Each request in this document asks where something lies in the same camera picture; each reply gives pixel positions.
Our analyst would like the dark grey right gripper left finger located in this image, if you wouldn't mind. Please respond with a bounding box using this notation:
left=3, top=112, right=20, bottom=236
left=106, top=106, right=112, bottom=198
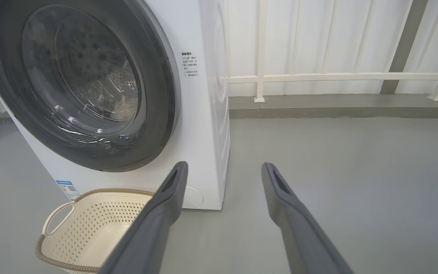
left=99, top=161, right=188, bottom=274

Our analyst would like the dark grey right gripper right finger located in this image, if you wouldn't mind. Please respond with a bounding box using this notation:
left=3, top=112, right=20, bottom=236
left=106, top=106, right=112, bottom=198
left=262, top=162, right=352, bottom=274

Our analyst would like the dark round glass washer door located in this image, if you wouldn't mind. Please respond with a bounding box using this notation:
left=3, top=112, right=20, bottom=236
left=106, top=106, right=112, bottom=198
left=0, top=0, right=181, bottom=172

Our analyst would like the cream perforated laundry basket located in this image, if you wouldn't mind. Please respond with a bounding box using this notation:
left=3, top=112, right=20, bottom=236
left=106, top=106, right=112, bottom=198
left=35, top=188, right=155, bottom=274

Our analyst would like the white front-load washing machine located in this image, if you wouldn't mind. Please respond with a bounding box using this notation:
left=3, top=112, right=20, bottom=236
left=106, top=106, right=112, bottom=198
left=0, top=0, right=231, bottom=210

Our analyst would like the round white filter cover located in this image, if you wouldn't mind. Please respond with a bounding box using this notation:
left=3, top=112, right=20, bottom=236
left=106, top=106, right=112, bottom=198
left=183, top=186, right=204, bottom=209

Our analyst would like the blue energy label sticker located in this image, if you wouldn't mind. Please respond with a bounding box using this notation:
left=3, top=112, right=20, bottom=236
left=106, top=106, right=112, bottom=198
left=56, top=180, right=81, bottom=201

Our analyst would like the white metal railing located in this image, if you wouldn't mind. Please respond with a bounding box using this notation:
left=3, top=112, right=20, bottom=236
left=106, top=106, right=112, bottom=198
left=225, top=0, right=438, bottom=103

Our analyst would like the printed instruction text label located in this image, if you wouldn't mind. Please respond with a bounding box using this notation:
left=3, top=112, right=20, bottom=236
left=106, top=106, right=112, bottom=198
left=181, top=52, right=200, bottom=78

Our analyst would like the perforated steel washer drum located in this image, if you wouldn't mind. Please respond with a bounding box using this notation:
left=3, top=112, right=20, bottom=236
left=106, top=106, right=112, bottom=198
left=54, top=17, right=140, bottom=123

